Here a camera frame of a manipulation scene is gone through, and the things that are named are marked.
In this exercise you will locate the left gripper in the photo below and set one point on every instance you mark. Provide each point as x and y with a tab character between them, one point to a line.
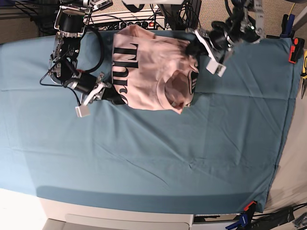
216	44

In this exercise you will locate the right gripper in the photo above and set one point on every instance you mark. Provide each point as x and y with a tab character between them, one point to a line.
83	84

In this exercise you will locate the pink T-shirt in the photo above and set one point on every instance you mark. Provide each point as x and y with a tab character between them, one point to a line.
152	72

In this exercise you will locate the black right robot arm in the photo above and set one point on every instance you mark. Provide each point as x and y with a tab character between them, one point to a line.
71	25

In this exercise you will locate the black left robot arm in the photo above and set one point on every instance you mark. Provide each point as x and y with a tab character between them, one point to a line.
244	24

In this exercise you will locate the black power strip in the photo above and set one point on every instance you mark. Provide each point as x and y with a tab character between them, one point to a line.
115	26

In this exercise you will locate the blue clamp top right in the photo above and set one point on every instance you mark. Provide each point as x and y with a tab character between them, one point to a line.
287	28

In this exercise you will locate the orange black clamp upper right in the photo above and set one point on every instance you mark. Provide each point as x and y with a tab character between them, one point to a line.
296	50

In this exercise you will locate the teal table cloth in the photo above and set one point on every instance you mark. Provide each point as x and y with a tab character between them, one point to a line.
214	158

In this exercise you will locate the orange blue clamp lower right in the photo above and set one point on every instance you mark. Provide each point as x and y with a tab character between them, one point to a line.
244	218

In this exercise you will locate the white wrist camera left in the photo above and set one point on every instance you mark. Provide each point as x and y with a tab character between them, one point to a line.
216	68

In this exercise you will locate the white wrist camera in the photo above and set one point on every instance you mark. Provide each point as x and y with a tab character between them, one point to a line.
82	111
216	68

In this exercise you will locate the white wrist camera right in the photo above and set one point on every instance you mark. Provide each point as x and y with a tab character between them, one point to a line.
82	111

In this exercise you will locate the yellow handled pliers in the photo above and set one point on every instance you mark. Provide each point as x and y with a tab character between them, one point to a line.
304	75

